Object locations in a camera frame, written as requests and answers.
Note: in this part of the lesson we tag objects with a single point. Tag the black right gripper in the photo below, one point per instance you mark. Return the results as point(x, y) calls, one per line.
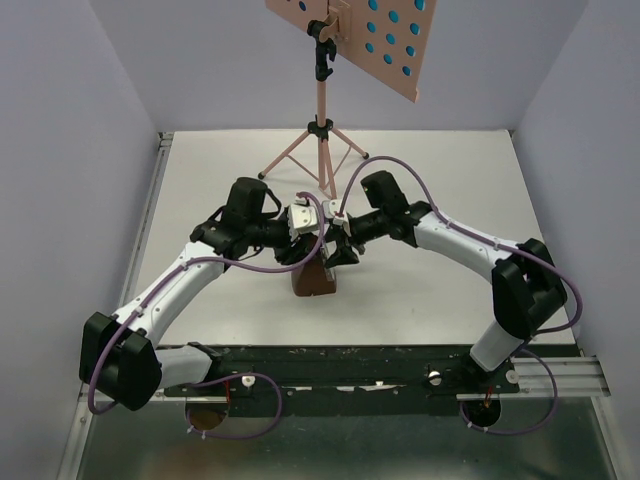
point(342, 254)

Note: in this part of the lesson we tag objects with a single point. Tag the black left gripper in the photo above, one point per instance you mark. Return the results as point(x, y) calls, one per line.
point(290, 255)

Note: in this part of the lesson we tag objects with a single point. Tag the brown wooden metronome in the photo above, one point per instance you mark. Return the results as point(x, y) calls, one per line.
point(313, 278)

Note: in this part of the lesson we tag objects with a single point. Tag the pink music stand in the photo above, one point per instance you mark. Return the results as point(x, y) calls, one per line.
point(385, 39)

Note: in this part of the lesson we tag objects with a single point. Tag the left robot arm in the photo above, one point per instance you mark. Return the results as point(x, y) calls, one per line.
point(120, 361)

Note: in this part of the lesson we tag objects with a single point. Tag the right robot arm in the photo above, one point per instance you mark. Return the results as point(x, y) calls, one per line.
point(525, 292)

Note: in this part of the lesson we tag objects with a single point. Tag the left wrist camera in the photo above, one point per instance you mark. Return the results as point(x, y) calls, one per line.
point(301, 219)

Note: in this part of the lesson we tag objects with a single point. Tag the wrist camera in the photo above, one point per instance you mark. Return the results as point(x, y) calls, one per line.
point(336, 215)
point(301, 219)

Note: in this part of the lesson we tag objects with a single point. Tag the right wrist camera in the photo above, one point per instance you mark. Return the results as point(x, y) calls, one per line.
point(336, 215)

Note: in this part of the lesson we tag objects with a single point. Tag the black mounting rail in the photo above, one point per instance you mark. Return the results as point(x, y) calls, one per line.
point(332, 381)

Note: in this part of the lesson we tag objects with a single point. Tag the aluminium frame rail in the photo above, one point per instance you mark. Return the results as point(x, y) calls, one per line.
point(527, 378)

